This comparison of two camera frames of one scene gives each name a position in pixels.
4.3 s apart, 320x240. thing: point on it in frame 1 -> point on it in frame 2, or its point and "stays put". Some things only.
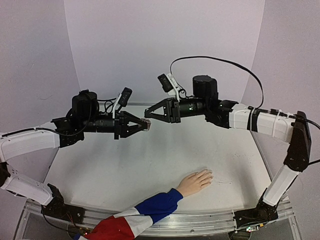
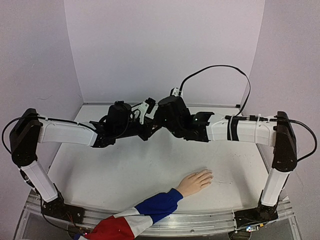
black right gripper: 175,110 -> 161,125
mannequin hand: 194,182 stays put
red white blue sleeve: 128,224 stays put
